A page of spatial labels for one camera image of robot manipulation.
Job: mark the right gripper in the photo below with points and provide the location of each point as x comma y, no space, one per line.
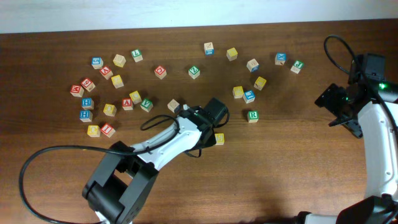
328,100

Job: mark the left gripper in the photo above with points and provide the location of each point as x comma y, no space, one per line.
210,143

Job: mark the yellow S block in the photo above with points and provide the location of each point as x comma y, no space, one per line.
219,139

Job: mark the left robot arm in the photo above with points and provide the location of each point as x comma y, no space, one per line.
121,183

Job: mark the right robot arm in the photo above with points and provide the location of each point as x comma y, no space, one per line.
367,107

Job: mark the wooden block blue side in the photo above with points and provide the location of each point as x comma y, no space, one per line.
174,106

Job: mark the yellow block centre right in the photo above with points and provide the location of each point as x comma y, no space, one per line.
238,92

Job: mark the blue E block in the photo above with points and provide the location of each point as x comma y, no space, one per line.
249,96

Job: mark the green Z block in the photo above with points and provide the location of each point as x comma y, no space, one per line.
194,72

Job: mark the green J block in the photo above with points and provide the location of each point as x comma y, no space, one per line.
297,66

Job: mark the green V block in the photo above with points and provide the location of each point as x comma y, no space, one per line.
146,104

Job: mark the red Q block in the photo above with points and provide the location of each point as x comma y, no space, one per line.
160,72

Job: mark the blue X block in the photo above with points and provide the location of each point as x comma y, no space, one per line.
280,58

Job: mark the yellow block top right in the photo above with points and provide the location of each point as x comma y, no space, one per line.
232,54

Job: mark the wooden block blue top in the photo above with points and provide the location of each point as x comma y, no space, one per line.
209,48

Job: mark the yellow block by A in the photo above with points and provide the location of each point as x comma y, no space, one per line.
135,97

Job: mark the wooden block blue edge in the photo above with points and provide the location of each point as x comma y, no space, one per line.
252,65

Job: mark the red A block lower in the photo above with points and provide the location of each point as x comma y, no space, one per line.
127,104

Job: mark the red a block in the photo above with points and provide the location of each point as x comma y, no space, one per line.
127,104
106,72

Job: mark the yellow block middle left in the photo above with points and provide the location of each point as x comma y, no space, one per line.
110,110

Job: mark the green L block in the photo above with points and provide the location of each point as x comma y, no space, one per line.
137,55

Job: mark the red I block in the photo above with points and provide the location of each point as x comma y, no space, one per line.
107,130

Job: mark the yellow block upper left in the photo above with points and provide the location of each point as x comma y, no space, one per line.
117,81

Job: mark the plain yellow-sided block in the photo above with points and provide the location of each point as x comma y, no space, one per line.
119,60

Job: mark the yellow block bottom left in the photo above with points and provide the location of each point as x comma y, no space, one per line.
93,131

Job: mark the red A block upper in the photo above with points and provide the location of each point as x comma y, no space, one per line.
106,72

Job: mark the blue H block lower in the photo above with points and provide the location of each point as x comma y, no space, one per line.
86,116

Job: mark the blue h block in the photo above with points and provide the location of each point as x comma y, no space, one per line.
86,116
87,104

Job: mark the blue H block upper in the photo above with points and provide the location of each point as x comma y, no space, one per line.
87,104

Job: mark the blue 5 block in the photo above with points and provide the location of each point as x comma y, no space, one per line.
97,63

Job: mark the red 6 block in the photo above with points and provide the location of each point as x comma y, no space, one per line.
88,85

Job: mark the red M block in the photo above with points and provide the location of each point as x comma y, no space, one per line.
77,90

